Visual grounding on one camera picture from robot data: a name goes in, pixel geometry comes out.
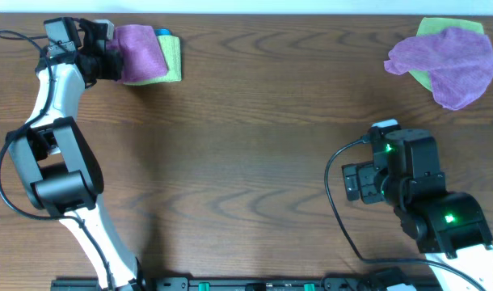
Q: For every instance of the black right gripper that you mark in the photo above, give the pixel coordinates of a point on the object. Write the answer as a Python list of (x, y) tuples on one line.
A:
[(362, 172)]

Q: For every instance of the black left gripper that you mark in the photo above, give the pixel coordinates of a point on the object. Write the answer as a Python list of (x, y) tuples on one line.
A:
[(116, 65)]

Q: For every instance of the pink purple microfiber cloth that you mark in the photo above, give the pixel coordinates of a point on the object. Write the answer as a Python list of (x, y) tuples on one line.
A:
[(141, 51)]

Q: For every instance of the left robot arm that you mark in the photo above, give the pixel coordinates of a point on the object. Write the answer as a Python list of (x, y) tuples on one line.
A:
[(58, 170)]

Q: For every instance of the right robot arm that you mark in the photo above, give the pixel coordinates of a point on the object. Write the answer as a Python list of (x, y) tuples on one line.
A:
[(449, 228)]

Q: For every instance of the blue cloth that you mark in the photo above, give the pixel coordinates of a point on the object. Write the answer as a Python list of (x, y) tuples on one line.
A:
[(162, 32)]

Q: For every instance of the folded green cloth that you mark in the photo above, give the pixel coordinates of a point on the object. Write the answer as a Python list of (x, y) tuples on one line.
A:
[(171, 50)]

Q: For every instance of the dark purple crumpled cloth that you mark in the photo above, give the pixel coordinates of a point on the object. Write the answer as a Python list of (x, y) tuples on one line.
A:
[(459, 63)]

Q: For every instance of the light green cloth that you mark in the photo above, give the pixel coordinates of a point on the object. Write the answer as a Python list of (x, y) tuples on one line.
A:
[(434, 25)]

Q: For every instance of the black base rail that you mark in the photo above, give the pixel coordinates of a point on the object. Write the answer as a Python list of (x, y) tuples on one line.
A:
[(341, 284)]

